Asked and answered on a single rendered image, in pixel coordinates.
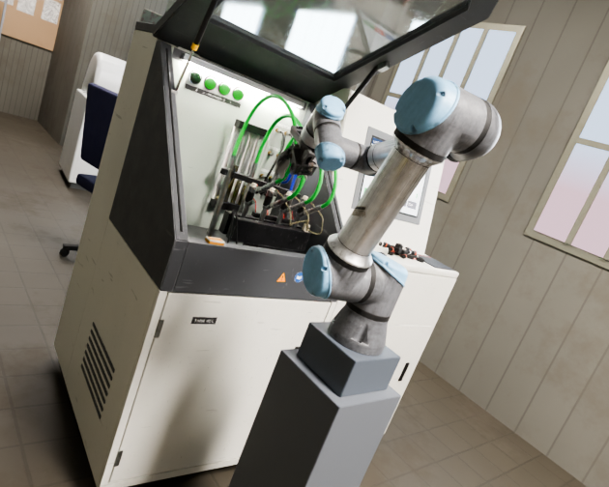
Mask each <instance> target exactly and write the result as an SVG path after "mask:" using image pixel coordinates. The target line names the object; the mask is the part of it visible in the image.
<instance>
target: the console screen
mask: <svg viewBox="0 0 609 487"><path fill-rule="evenodd" d="M392 139H394V138H393V136H392V135H390V134H387V133H385V132H382V131H380V130H378V129H375V128H373V127H370V126H368V128H367V133H366V138H365V142H364V145H366V146H369V145H373V144H377V143H380V142H384V141H388V140H392ZM431 168H432V166H430V168H429V169H428V171H427V172H426V174H425V175H424V177H423V178H422V180H421V181H420V183H419V184H418V186H417V187H416V189H415V190H414V192H413V193H412V195H411V196H410V198H409V199H408V200H407V202H406V203H405V205H404V206H403V208H402V209H401V211H400V212H399V214H398V215H397V216H396V218H395V219H397V220H401V221H405V222H409V223H413V224H417V225H420V221H421V213H422V208H423V204H424V199H425V194H426V191H427V186H428V181H429V177H430V172H431ZM373 178H374V177H369V176H366V175H364V174H363V173H360V172H359V174H358V179H357V183H356V188H355V192H354V197H353V202H352V207H351V209H355V207H356V206H357V204H358V203H359V201H360V199H361V198H362V196H363V194H364V192H365V191H366V189H367V188H368V186H369V184H370V183H371V181H372V180H373Z"/></svg>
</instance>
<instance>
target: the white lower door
mask: <svg viewBox="0 0 609 487"><path fill-rule="evenodd" d="M330 305H331V303H330V302H328V301H303V300H288V299H273V298H257V297H243V296H227V295H213V294H197V293H183V292H167V295H166V298H165V301H164V305H163V308H162V311H161V314H160V316H159V322H158V325H157V328H156V331H155V335H154V338H153V341H152V344H151V347H150V351H149V354H148V356H147V359H146V362H145V366H144V369H143V372H142V375H141V379H140V382H139V385H138V388H137V391H136V394H135V397H134V400H133V403H132V406H131V410H130V415H129V418H128V421H127V425H126V428H125V431H124V434H123V437H122V440H121V443H120V446H119V449H118V452H117V456H116V459H115V462H114V465H113V468H112V472H111V475H110V477H109V482H113V481H118V480H123V479H128V478H134V477H139V476H143V475H148V474H153V473H163V472H168V471H173V470H178V469H182V468H188V467H193V466H198V465H203V464H208V463H213V462H218V461H223V460H228V459H233V458H238V457H240V456H241V453H242V451H243V448H244V446H245V443H246V440H247V436H248V434H249V431H250V429H251V426H252V423H253V421H254V419H255V417H256V414H257V411H258V409H259V406H260V404H261V401H262V398H263V396H264V393H265V391H266V388H267V385H268V383H269V380H270V379H271V376H272V373H273V371H274V368H275V366H276V362H277V359H278V356H279V354H280V351H281V350H287V349H299V348H300V346H301V343H302V341H303V338H304V336H305V332H306V329H307V327H308V324H309V323H310V322H324V319H325V317H326V315H327V312H328V310H329V307H330Z"/></svg>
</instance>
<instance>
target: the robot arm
mask: <svg viewBox="0 0 609 487"><path fill-rule="evenodd" d="M345 111H346V109H345V105H344V103H343V102H342V101H341V100H340V99H339V98H337V97H334V96H325V97H323V98H322V99H321V100H320V101H319V103H318V104H317V105H316V107H315V109H314V111H313V113H312V114H311V116H310V118H309V120H308V121H307V123H306V124H305V126H304V127H301V126H291V128H290V133H291V134H292V136H293V137H294V138H295V140H296V141H297V144H293V145H292V146H290V147H289V148H287V149H286V150H285V151H283V152H282V153H281V154H280V155H279V157H278V159H277V162H276V165H275V175H277V174H278V175H279V177H280V179H283V178H284V176H285V170H286V168H287V167H288V166H289V164H290V160H291V166H290V168H289V170H290V175H292V173H293V174H294V175H297V176H298V177H299V176H301V175H304V179H305V180H306V179H307V175H308V176H309V175H310V176H312V174H313V173H314V171H315V170H316V169H317V167H318V166H319V167H320V168H321V169H322V170H325V171H329V170H332V171H335V170H338V169H340V168H341V167H345V168H348V169H351V170H354V171H357V172H360V173H363V174H364V175H366V176H369V177H374V178H373V180H372V181H371V183H370V184H369V186H368V188H367V189H366V191H365V192H364V194H363V196H362V198H361V199H360V201H359V203H358V204H357V206H356V207H355V209H354V211H353V212H352V213H351V214H350V216H349V217H348V219H347V221H346V222H345V224H344V225H343V227H342V229H341V230H340V232H339V233H338V234H332V235H330V236H329V237H328V239H327V240H326V242H325V244H324V245H323V246H322V245H319V244H318V245H315V246H312V247H311V248H310V249H309V250H308V252H307V253H306V255H305V258H304V264H303V280H304V286H305V288H306V289H307V291H308V292H309V293H310V294H311V295H312V296H315V297H319V298H322V299H324V300H326V299H330V300H336V301H346V303H345V305H344V306H343V307H342V308H341V309H340V310H339V312H338V313H337V314H336V315H335V316H334V318H333V319H332V320H331V322H330V325H329V327H328V332H329V334H330V336H331V337H332V338H333V339H334V340H335V341H336V342H338V343H339V344H340V345H342V346H344V347H345V348H347V349H349V350H351V351H354V352H356V353H359V354H362V355H366V356H373V357H375V356H380V355H381V354H382V353H383V351H384V349H385V346H386V338H387V328H388V321H389V319H390V317H391V315H392V312H393V310H394V307H395V305H396V303H397V301H398V298H399V296H400V294H401V292H402V289H403V287H405V282H406V279H407V277H408V272H407V270H406V269H405V268H404V267H403V266H401V265H400V264H398V263H397V262H395V261H394V260H393V259H391V258H389V257H387V256H385V255H383V254H381V253H379V252H377V251H374V248H375V247H376V245H377V244H378V242H380V240H381V239H382V237H383V236H384V234H385V233H386V232H387V230H388V229H389V227H390V226H391V224H392V222H393V221H394V219H395V218H396V216H397V215H398V214H399V212H400V211H401V209H402V208H403V206H404V205H405V203H406V202H407V200H408V199H409V198H410V196H411V195H412V193H413V192H414V190H415V189H416V187H417V186H418V184H419V183H420V181H421V180H422V178H423V177H424V175H425V174H426V172H427V171H428V169H429V168H430V166H432V165H436V164H441V163H443V161H444V160H445V159H447V160H449V161H451V162H460V161H466V160H471V159H475V158H479V157H482V156H484V155H485V154H487V153H488V152H489V151H490V150H491V149H492V148H493V147H494V146H495V144H496V143H497V141H498V139H499V137H500V134H501V128H502V126H501V118H500V115H499V113H498V111H497V110H496V108H495V107H494V106H493V105H492V104H491V103H490V102H489V101H487V100H484V99H481V98H480V97H478V96H476V95H474V94H472V93H470V92H468V91H466V90H464V89H463V88H461V87H459V86H457V85H456V84H455V83H454V82H452V81H450V80H445V79H443V78H441V77H439V76H432V75H431V76H426V77H424V78H422V79H419V80H417V81H415V82H414V83H413V84H411V85H410V86H409V87H408V88H407V89H406V90H405V91H404V92H403V94H402V95H401V97H400V98H399V100H398V102H397V104H396V106H395V111H396V112H394V113H393V121H394V124H395V126H396V128H395V130H394V132H393V138H394V139H392V140H388V141H384V142H380V143H377V144H373V145H369V146H366V145H363V144H361V143H359V142H356V141H353V140H350V139H348V138H345V137H343V136H342V133H341V125H340V120H342V119H343V116H344V114H345ZM289 158H291V159H289ZM314 168H315V169H314ZM312 171H313V172H312Z"/></svg>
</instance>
